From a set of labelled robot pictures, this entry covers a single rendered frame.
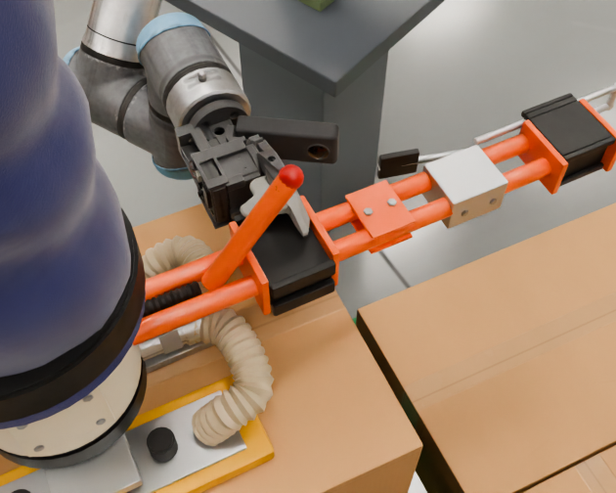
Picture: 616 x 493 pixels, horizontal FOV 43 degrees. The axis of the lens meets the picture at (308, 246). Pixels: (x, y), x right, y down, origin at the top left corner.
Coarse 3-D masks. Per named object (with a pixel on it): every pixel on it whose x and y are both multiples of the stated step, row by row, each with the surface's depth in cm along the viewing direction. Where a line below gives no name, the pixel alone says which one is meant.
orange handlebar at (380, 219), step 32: (544, 160) 85; (384, 192) 82; (416, 192) 84; (352, 224) 83; (384, 224) 80; (416, 224) 81; (160, 288) 76; (224, 288) 76; (256, 288) 76; (160, 320) 74; (192, 320) 75
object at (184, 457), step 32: (224, 384) 83; (160, 416) 81; (192, 416) 80; (256, 416) 81; (160, 448) 76; (192, 448) 78; (224, 448) 78; (256, 448) 79; (0, 480) 77; (32, 480) 76; (160, 480) 76; (192, 480) 77; (224, 480) 78
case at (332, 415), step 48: (144, 240) 96; (288, 336) 88; (336, 336) 88; (192, 384) 85; (288, 384) 85; (336, 384) 85; (384, 384) 85; (288, 432) 82; (336, 432) 82; (384, 432) 82; (240, 480) 79; (288, 480) 79; (336, 480) 79; (384, 480) 85
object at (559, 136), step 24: (528, 120) 87; (552, 120) 87; (576, 120) 87; (600, 120) 87; (552, 144) 85; (576, 144) 85; (600, 144) 85; (552, 168) 85; (576, 168) 87; (600, 168) 89; (552, 192) 86
